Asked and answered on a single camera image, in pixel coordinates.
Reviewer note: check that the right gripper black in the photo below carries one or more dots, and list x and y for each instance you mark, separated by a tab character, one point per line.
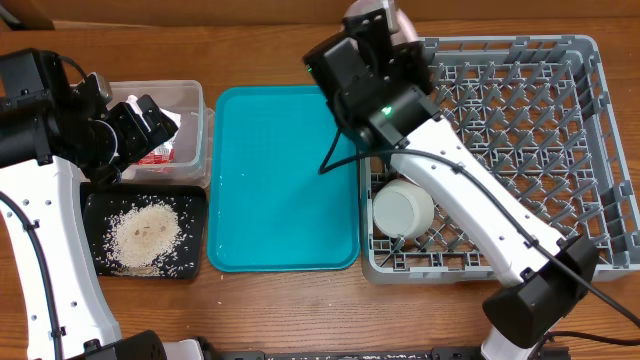
414	54

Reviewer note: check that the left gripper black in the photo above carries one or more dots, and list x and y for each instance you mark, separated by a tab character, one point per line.
139	138

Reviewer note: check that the red snack wrapper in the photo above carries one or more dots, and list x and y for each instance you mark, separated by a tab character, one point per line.
163	154

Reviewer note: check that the large pink plate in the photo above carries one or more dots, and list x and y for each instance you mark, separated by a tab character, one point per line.
401	28

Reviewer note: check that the pile of rice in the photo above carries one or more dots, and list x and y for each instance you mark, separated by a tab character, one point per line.
144	241

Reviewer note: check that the grey bowl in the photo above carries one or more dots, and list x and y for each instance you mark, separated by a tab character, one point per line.
402	209

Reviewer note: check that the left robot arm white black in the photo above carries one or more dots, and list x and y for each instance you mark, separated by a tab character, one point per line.
55	134

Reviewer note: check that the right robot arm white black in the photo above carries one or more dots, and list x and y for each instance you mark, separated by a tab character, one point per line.
543	274

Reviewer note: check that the clear plastic waste bin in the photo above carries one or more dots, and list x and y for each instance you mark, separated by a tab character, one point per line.
192	143

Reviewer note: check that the grey dishwasher rack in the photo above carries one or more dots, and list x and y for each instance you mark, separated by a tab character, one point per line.
536	112

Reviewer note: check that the black plastic tray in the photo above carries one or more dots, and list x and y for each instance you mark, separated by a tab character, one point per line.
189	202

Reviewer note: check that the teal serving tray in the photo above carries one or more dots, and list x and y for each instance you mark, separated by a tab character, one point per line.
270	209

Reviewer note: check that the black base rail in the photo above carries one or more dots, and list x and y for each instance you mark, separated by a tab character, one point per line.
437	353

